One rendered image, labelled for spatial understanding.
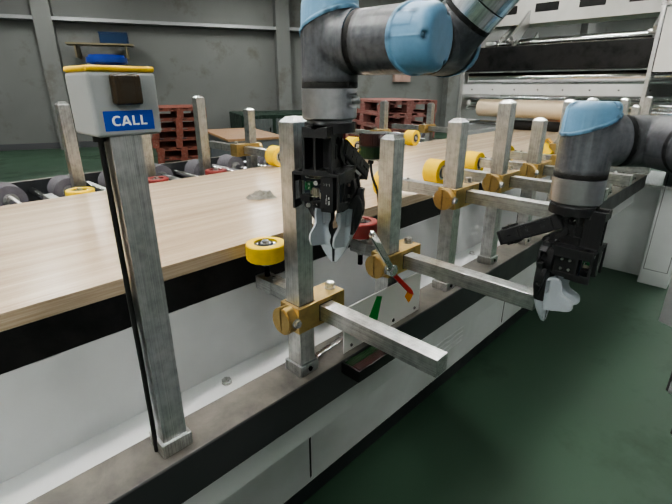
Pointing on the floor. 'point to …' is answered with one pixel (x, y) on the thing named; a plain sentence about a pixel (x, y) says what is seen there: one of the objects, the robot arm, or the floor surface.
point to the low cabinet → (267, 121)
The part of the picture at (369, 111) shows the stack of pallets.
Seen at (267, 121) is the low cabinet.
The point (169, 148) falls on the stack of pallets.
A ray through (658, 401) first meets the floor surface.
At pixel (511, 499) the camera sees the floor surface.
